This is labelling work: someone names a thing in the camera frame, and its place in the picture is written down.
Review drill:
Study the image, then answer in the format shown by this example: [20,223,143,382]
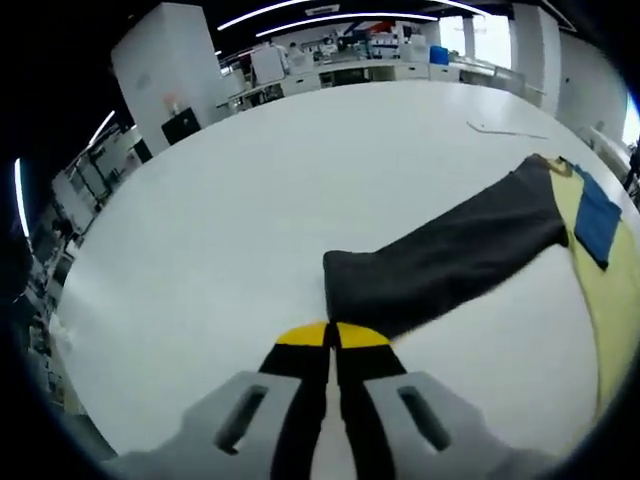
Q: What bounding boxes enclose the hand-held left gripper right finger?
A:
[333,321,551,480]

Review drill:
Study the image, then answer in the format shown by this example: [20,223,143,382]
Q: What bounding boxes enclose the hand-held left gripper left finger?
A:
[105,321,332,480]

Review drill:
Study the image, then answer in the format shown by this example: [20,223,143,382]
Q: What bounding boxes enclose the yellow garment blue grey sleeves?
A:
[322,153,640,437]

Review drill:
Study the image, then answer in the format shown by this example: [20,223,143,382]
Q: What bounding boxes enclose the black cabinet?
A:
[160,106,202,148]

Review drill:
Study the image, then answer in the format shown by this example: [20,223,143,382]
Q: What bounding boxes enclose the white workbench row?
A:
[214,49,531,109]

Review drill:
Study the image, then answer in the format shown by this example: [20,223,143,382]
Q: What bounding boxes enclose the white square pillar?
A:
[110,1,222,152]

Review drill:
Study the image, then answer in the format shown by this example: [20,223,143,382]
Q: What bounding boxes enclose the long curved ceiling light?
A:
[256,11,440,39]
[217,0,351,30]

